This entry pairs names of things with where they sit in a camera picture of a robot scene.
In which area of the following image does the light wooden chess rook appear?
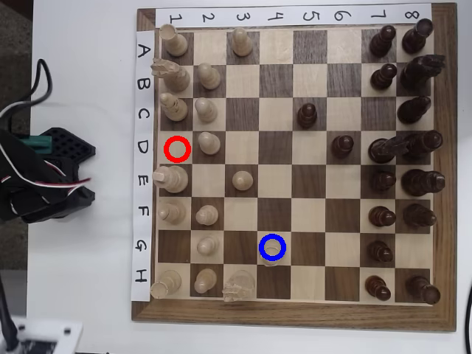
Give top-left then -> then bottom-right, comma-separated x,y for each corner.
150,268 -> 183,299
159,24 -> 190,58

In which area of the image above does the light wooden chess king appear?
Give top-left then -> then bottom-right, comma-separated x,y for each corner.
152,164 -> 190,195

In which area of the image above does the light wooden chess knight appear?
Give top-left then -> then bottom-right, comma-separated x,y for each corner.
150,57 -> 192,93
222,269 -> 256,303

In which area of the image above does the dark wooden chess knight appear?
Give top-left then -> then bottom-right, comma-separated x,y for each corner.
399,54 -> 446,91
367,134 -> 410,165

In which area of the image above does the dark wooden chess queen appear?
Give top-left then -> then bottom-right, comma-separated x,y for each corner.
403,129 -> 444,160

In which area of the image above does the dark wooden chess rook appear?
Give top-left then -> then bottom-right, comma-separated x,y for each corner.
400,18 -> 434,55
405,274 -> 442,306

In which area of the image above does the light wooden chess queen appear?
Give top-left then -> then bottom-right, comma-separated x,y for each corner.
260,235 -> 287,267

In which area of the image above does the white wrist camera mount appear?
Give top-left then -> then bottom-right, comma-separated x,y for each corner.
10,319 -> 84,354

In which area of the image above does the wooden chessboard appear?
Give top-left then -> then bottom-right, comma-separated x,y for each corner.
131,2 -> 458,333

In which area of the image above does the dark wooden chess bishop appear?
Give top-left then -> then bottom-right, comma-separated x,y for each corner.
402,203 -> 438,229
397,95 -> 432,125

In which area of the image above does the light wooden chess pawn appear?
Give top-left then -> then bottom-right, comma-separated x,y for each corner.
231,27 -> 254,58
197,62 -> 222,91
194,97 -> 219,125
198,131 -> 222,156
195,204 -> 220,226
193,268 -> 218,295
232,170 -> 254,192
196,235 -> 221,257

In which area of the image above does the white paper number strip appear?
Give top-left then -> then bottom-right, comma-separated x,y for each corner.
155,3 -> 432,29

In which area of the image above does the green table clamp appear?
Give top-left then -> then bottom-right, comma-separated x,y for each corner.
16,134 -> 52,155

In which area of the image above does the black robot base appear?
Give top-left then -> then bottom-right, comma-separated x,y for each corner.
21,127 -> 97,225

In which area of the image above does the dark wooden chess king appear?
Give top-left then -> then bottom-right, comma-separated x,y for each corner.
400,168 -> 446,198

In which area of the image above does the light wooden chess bishop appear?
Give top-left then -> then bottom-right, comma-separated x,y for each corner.
159,91 -> 189,122
157,201 -> 187,226

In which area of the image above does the dark wooden chess pawn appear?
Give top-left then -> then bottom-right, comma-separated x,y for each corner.
370,170 -> 398,192
367,240 -> 395,263
330,134 -> 355,159
364,274 -> 392,302
367,205 -> 398,228
368,24 -> 398,59
296,102 -> 319,130
369,63 -> 398,91

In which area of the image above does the white paper letter strip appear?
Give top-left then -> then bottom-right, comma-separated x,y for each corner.
131,29 -> 156,302

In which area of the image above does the red white black servo wire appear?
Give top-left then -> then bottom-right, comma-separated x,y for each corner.
0,142 -> 74,191
35,176 -> 93,196

